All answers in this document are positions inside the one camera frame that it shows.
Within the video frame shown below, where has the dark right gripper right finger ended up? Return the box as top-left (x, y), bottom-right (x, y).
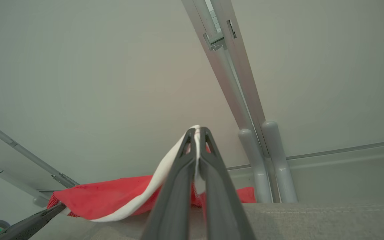
top-left (199, 127), bottom-right (256, 240)

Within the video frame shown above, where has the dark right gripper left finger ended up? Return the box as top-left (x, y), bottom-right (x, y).
top-left (141, 128), bottom-right (200, 240)

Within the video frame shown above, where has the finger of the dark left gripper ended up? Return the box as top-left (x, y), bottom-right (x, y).
top-left (0, 203), bottom-right (66, 240)

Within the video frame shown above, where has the grey rounded post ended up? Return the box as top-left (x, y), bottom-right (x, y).
top-left (238, 128), bottom-right (273, 203)
top-left (261, 121), bottom-right (298, 203)

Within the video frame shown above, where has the aluminium partition post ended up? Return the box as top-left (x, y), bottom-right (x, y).
top-left (181, 0), bottom-right (269, 157)

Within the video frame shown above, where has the grey metal frame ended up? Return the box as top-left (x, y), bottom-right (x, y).
top-left (0, 115), bottom-right (80, 208)

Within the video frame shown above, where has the red jersey with black numbers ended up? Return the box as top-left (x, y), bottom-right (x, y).
top-left (47, 125), bottom-right (256, 223)

